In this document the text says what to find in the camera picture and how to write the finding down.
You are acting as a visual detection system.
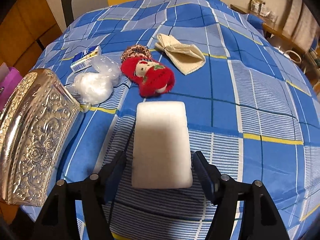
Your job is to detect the red snowman sock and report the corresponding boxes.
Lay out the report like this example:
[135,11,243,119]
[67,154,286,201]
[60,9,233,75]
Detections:
[121,57,175,98]

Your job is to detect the wooden side table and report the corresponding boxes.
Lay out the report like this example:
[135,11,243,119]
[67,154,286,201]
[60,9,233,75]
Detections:
[230,4,306,54]

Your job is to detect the cream knitted cloth bundle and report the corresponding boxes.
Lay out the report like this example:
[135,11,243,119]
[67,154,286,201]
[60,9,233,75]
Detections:
[155,34,206,75]

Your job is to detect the clear plastic bag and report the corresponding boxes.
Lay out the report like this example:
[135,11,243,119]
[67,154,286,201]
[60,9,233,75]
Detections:
[67,55,120,105]

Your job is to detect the blue plaid bed sheet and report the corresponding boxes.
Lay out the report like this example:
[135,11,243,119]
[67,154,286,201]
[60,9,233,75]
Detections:
[33,0,319,239]

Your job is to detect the purple cardboard box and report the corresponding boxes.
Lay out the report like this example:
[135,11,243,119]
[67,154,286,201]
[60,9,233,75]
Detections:
[0,62,22,111]

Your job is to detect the black headboard post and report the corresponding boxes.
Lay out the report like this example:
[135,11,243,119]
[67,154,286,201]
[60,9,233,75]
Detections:
[61,0,74,27]

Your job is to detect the white foam sponge block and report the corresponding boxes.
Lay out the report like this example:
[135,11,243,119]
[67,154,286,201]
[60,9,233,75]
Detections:
[131,101,193,189]

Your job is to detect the packets on side table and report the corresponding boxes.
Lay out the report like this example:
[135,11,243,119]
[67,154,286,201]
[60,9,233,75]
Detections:
[249,0,278,23]

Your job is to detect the wooden wardrobe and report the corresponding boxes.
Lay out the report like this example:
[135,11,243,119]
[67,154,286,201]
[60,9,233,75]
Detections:
[1,0,62,76]

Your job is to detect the blue white tissue packet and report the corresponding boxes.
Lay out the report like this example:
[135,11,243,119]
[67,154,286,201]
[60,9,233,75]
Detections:
[71,46,101,73]

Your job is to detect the brown braided hair tie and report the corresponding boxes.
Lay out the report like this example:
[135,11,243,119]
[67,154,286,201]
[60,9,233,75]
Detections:
[120,44,153,63]

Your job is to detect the right floral curtain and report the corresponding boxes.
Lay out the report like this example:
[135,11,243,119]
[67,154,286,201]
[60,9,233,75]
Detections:
[283,0,319,51]

